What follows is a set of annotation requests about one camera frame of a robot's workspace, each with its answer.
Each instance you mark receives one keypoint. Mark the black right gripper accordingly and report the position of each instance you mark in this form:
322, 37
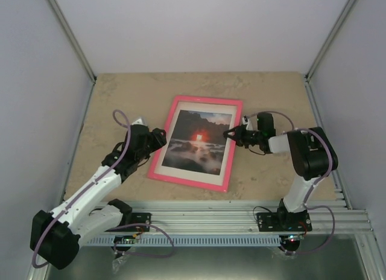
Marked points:
238, 137

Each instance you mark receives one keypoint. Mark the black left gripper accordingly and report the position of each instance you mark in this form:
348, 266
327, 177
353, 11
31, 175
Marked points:
158, 140

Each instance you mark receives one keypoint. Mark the sunset landscape photo print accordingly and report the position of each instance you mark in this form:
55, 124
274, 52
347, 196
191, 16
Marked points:
197, 143

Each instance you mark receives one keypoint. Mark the white paper mat board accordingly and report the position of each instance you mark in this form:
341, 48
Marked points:
205, 106

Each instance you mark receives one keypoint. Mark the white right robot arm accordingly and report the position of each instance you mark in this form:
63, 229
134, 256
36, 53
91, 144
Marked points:
312, 155

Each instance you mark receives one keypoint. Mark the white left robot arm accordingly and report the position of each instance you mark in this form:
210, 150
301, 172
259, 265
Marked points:
58, 235

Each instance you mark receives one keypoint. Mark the left controller board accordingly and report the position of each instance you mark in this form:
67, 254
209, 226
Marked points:
125, 243

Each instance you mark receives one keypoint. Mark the controller board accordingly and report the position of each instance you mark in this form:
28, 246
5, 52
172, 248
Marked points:
125, 243
290, 243

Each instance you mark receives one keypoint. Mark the right controller board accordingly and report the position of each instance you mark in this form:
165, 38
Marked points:
290, 243

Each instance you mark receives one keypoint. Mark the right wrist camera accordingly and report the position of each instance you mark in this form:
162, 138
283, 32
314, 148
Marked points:
247, 123

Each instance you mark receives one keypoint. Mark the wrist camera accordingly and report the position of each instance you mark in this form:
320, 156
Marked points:
140, 121
247, 123

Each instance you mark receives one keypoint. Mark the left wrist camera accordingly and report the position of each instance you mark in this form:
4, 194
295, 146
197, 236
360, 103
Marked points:
140, 121

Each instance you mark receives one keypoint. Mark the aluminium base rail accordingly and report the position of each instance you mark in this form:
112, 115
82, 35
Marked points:
236, 216

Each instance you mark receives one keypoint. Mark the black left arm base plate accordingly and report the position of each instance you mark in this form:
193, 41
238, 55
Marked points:
134, 219

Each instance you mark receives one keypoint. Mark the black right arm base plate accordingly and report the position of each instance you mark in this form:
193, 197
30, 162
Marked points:
290, 222

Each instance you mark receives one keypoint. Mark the grey slotted cable duct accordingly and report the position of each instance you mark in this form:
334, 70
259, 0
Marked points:
193, 241

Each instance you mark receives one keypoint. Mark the aluminium corner post right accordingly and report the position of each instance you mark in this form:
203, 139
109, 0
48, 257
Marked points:
336, 28

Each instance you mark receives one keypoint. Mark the aluminium corner post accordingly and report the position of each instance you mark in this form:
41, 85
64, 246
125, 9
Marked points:
336, 28
59, 14

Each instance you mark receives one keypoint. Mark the aluminium corner post left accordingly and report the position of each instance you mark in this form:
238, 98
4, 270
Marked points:
59, 14

